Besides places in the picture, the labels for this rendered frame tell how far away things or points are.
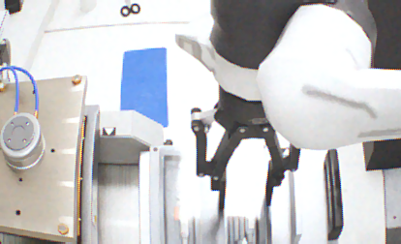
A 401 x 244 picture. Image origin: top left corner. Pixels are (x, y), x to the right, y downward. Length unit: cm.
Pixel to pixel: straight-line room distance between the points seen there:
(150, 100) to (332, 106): 86
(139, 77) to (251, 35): 79
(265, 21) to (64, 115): 36
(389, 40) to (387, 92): 71
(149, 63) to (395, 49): 60
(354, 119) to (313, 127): 4
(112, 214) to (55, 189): 20
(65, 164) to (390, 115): 45
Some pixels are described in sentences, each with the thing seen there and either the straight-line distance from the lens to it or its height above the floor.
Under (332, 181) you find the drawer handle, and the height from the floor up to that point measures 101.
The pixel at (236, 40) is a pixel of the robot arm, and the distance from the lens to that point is 56.
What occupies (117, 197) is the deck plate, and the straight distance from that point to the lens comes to 92.
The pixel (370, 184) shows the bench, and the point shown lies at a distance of 118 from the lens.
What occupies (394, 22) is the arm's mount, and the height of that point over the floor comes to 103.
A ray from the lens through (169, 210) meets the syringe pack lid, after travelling 82.
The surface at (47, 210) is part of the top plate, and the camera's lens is 71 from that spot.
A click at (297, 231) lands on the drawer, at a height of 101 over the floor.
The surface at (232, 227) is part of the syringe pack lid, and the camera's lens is 80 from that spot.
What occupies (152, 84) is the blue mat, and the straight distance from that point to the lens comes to 130.
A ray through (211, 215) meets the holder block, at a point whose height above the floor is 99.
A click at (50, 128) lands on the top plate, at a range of 79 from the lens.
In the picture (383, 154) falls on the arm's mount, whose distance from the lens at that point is 117.
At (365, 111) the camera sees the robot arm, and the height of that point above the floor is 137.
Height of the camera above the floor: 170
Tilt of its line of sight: 50 degrees down
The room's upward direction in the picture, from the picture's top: straight up
